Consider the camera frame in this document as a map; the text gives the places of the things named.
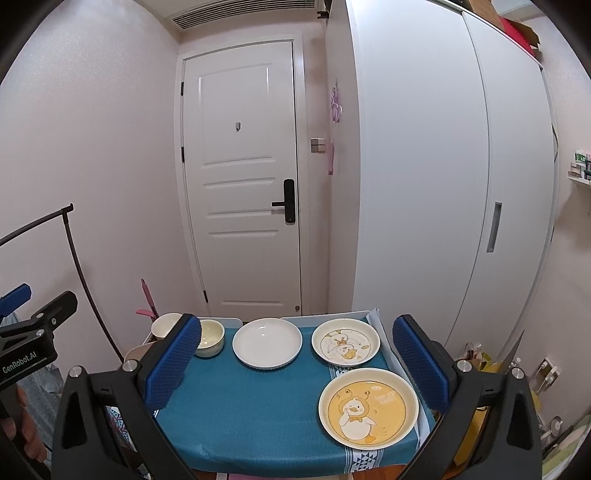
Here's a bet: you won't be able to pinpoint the white ribbed cup bowl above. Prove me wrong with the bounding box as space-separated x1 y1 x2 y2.
150 313 182 340

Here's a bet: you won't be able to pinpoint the cream round bowl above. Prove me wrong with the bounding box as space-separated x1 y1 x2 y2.
195 319 225 358

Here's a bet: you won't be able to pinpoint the small duck pattern plate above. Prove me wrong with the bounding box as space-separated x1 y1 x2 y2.
311 318 381 367

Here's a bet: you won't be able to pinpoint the large yellow duck plate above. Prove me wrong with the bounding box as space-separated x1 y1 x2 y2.
318 368 420 451

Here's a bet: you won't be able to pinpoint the plain white plate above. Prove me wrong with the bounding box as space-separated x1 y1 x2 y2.
232 318 303 370

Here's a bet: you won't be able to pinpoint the person's left hand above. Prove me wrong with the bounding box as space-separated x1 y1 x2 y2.
1 385 47 463

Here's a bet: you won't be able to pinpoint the light blue clothing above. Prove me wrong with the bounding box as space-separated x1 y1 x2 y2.
19 363 64 448

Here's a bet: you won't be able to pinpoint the black clothes rack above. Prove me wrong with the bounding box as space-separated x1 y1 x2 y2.
1 203 123 361

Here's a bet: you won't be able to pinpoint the striped green bedding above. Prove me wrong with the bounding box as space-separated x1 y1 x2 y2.
542 415 590 480

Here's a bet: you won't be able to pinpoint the white wardrobe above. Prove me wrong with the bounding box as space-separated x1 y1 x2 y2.
332 1 556 356

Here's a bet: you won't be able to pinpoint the white door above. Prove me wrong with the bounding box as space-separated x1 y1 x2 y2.
182 41 301 321

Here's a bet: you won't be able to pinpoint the cardboard boxes on wardrobe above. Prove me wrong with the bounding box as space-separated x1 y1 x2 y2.
455 0 541 61

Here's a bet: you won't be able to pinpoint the ceiling air vent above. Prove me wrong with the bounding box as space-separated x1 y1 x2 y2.
170 0 317 31

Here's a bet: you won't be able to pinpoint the black door handle lock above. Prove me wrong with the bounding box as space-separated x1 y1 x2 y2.
271 179 297 225

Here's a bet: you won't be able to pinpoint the white wall shelf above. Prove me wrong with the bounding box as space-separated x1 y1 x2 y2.
567 150 591 186

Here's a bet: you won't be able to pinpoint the purple wall hanger decoration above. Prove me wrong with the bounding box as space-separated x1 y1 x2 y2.
329 81 342 124

